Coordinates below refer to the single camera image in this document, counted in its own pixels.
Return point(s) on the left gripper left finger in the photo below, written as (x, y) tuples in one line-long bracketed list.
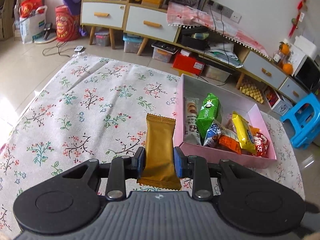
[(120, 170)]

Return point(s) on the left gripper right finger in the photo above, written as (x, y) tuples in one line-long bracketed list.
[(195, 168)]

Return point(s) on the gold brown snack pack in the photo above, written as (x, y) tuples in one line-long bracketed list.
[(159, 168)]

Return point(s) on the white blue snack pack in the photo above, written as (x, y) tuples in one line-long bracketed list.
[(212, 135)]

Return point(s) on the clear white snack pack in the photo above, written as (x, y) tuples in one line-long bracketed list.
[(227, 140)]

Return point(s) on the green snack pack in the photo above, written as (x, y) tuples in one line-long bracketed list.
[(209, 112)]

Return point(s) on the yellow snack pack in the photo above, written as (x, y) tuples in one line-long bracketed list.
[(244, 134)]

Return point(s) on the red white snack pack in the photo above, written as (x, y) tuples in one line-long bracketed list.
[(261, 145)]

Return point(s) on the white cookie snack pack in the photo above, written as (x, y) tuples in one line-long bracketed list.
[(191, 132)]

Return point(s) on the pink shallow cardboard box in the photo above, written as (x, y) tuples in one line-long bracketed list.
[(225, 124)]

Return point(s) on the floral white rug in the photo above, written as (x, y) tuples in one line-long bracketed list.
[(96, 107)]

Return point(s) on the orange white snack pack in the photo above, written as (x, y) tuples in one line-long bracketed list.
[(255, 131)]

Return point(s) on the yellow egg tray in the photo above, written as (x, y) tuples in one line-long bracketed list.
[(250, 89)]

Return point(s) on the red gift box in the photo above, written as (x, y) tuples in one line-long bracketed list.
[(188, 64)]

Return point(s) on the blue plastic stool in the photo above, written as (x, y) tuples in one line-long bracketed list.
[(304, 118)]

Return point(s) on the black microwave oven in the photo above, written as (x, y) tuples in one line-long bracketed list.
[(305, 71)]

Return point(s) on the red lantern bag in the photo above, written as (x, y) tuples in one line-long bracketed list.
[(67, 25)]

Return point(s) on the pink table cloth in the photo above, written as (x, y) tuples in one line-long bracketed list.
[(181, 15)]

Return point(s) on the wooden tv cabinet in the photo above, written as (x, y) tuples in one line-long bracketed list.
[(151, 24)]

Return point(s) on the white shopping bag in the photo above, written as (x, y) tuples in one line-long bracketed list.
[(32, 27)]

